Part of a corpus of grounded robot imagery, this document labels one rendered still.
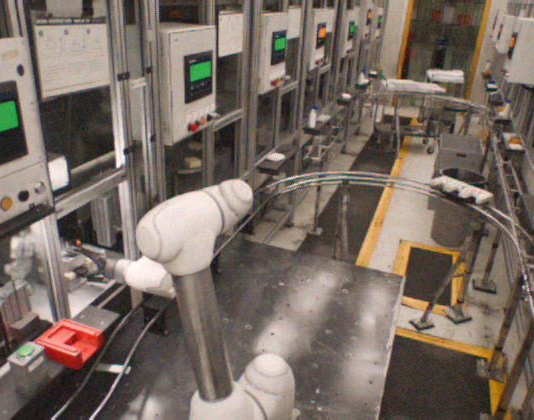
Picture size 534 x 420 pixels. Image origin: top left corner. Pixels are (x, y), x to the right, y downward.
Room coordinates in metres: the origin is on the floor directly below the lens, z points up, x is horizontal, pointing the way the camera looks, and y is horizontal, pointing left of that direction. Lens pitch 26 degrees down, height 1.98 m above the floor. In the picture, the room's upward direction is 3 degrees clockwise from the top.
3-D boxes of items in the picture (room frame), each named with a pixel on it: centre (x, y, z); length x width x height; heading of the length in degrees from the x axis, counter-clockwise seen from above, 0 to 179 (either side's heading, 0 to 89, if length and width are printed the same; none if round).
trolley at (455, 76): (7.63, -2.68, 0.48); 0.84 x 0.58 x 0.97; 169
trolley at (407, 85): (6.56, -1.88, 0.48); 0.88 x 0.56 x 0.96; 89
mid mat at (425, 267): (3.15, -1.29, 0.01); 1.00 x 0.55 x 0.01; 161
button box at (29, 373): (0.99, 0.66, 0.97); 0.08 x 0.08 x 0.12; 71
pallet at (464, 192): (2.83, -1.24, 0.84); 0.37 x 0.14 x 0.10; 39
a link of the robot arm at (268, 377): (1.08, -0.03, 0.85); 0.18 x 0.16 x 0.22; 142
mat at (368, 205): (5.73, -1.37, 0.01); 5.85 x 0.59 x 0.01; 161
